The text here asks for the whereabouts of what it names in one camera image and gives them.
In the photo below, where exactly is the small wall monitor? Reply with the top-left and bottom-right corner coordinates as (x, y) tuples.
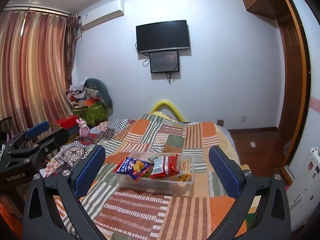
(150, 51), (180, 74)

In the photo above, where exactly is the striped orange curtain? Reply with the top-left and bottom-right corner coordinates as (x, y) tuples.
(1, 10), (75, 135)

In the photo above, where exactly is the large wall television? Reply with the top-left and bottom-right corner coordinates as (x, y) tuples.
(136, 20), (190, 53)

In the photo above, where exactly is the wooden door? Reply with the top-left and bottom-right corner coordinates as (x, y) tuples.
(278, 0), (310, 166)

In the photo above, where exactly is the red gift box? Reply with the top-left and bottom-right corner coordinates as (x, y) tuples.
(53, 115), (78, 129)

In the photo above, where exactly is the dark blue box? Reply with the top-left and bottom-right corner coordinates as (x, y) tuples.
(67, 125), (79, 138)

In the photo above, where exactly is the pink plush toy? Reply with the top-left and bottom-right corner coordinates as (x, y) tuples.
(76, 118), (89, 138)

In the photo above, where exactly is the patchwork striped bed quilt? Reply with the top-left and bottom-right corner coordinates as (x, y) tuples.
(41, 112), (239, 239)

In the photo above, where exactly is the red snack packet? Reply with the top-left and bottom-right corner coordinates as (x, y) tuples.
(149, 155), (179, 179)

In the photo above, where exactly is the green patterned bag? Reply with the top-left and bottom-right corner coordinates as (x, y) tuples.
(72, 102), (108, 128)

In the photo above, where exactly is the clear plastic storage box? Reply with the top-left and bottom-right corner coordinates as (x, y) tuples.
(113, 151), (194, 196)

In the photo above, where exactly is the blue snack bag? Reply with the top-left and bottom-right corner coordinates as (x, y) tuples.
(113, 157), (152, 181)

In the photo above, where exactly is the grey plush pillow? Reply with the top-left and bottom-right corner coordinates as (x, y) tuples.
(84, 78), (113, 108)

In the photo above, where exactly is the green snack packet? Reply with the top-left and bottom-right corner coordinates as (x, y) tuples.
(147, 157), (158, 165)

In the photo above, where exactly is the white air conditioner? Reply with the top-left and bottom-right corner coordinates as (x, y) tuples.
(80, 0), (124, 30)

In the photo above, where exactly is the clear biscuit stick pack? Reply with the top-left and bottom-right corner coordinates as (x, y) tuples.
(177, 159), (191, 181)

